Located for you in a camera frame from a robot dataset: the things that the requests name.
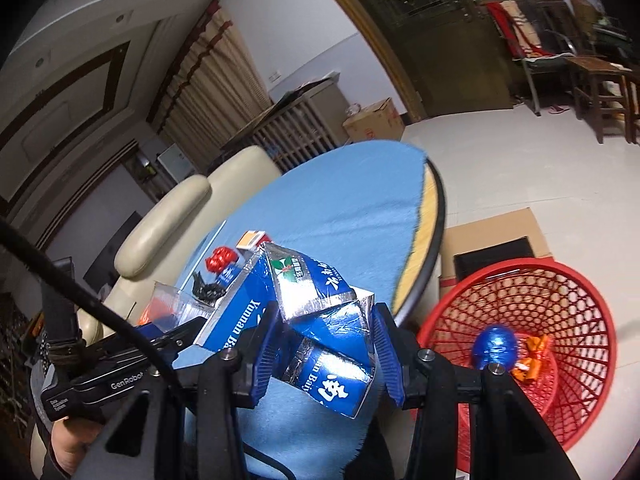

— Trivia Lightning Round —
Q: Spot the dark wooden door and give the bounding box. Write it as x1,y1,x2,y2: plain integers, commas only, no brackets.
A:
325,0,517,111

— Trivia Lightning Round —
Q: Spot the orange wrapper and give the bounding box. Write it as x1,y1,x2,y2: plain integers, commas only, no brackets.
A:
522,334,552,362
510,357,544,384

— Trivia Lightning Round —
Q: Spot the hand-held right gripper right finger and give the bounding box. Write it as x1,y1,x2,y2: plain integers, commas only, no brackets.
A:
372,302,583,480

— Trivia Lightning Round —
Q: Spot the cream leather sofa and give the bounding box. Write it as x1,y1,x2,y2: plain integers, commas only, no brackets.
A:
30,146,284,471

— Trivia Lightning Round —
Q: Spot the brown cardboard box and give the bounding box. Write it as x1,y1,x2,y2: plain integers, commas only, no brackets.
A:
342,97,405,144

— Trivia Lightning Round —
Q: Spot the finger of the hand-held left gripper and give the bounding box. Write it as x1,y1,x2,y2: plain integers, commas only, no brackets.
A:
142,316,213,358

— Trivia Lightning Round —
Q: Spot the black crumpled plastic bag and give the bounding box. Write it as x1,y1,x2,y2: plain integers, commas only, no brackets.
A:
190,270,227,306

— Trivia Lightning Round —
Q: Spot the red plastic basket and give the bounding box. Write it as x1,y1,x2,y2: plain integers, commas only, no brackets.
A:
415,257,617,476

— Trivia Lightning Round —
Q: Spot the blue foil ball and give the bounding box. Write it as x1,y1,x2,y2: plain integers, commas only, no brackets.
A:
472,325,519,372

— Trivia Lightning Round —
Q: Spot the round wooden table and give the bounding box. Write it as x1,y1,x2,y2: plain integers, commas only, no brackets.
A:
394,159,447,332

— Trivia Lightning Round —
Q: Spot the red crumpled plastic bag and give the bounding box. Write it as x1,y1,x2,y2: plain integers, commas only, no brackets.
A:
206,246,239,275

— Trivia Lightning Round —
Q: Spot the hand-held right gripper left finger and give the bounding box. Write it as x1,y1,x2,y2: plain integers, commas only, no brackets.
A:
75,304,286,480

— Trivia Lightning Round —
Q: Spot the yellow and white box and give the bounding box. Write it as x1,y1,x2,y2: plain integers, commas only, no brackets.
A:
235,230,273,254

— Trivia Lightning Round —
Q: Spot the wooden stool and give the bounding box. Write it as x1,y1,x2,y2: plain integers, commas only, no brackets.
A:
565,55,640,144

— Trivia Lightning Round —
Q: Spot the slatted wooden crib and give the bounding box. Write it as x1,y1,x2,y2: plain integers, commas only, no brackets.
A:
220,77,351,174

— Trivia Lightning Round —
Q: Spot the flattened cardboard sheet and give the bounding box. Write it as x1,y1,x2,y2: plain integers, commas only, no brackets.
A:
439,206,557,292

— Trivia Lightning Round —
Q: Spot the beige curtain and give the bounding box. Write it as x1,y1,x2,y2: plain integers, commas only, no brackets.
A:
147,7,274,171

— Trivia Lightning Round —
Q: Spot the crushed blue carton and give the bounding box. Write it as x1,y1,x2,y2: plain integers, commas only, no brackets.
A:
192,241,378,421

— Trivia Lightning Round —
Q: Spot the blue tablecloth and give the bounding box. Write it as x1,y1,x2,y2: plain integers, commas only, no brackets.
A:
177,140,429,480

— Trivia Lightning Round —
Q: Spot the metal frame chair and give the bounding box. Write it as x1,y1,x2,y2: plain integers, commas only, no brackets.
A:
487,0,582,117

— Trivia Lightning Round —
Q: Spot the red cloth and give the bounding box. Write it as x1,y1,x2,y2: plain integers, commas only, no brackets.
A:
486,1,552,62

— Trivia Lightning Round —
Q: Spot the person's left hand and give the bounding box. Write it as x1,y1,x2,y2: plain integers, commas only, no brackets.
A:
49,416,108,479

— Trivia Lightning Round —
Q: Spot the white wall box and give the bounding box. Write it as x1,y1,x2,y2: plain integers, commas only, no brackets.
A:
156,144,194,184

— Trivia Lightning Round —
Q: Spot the clear plastic container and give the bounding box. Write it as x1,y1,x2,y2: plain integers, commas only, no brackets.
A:
149,280,217,332

